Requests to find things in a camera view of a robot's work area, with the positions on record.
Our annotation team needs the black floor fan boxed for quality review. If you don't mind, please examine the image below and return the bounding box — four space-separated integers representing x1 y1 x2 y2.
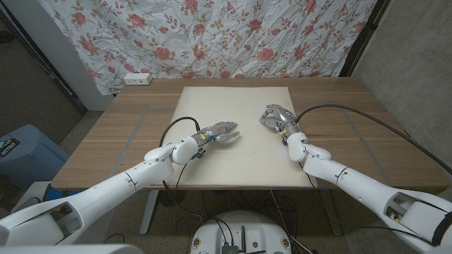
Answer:
157 190 186 208

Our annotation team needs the white floor cable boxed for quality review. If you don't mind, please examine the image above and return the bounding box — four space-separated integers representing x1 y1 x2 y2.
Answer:
270 190 314 254

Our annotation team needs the thin black left wrist cable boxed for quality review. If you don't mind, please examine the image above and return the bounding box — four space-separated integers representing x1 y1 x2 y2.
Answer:
173 159 194 193

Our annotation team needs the cream foam board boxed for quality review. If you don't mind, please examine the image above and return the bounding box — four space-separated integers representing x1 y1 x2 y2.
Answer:
148 86 318 188

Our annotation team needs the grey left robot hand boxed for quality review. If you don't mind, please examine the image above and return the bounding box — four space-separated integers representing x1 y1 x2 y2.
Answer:
192 121 241 148

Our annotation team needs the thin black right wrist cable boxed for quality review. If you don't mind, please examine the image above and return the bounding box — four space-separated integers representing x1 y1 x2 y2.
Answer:
299 161 434 246

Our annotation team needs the dark wall rail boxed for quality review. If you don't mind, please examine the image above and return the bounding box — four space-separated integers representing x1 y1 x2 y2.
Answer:
0 6 88 116

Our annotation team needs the white robot torso base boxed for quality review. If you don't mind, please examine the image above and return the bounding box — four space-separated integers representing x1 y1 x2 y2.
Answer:
190 210 293 254

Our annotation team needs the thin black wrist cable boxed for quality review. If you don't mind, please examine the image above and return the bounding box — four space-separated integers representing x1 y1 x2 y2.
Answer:
173 159 194 193
299 161 434 246

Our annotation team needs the white and blue floor object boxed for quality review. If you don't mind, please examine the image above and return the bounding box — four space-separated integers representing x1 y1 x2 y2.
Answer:
13 181 84 212

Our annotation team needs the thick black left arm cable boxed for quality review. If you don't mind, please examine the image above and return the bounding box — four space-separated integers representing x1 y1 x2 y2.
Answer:
159 116 201 222

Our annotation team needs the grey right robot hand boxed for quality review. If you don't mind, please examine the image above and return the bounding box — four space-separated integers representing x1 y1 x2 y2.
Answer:
258 104 302 138

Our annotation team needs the floral backdrop cloth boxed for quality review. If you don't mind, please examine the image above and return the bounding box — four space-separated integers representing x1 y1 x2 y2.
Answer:
37 0 379 96

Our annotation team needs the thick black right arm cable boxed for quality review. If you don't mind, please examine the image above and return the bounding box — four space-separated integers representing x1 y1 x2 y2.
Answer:
295 104 452 176

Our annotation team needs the blue storage case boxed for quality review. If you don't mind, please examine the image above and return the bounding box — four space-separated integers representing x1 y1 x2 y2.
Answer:
0 123 70 190

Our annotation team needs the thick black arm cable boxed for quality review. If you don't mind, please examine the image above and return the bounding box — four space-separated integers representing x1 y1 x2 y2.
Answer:
295 104 452 176
159 116 201 222

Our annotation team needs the white table leg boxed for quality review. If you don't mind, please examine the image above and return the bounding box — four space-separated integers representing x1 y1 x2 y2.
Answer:
319 189 343 236
139 189 160 236

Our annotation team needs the white power strip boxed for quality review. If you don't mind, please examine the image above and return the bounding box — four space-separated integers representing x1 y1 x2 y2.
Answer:
123 72 153 86

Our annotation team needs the black backdrop stand pole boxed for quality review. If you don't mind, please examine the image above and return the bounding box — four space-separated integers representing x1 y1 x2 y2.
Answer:
338 0 391 78

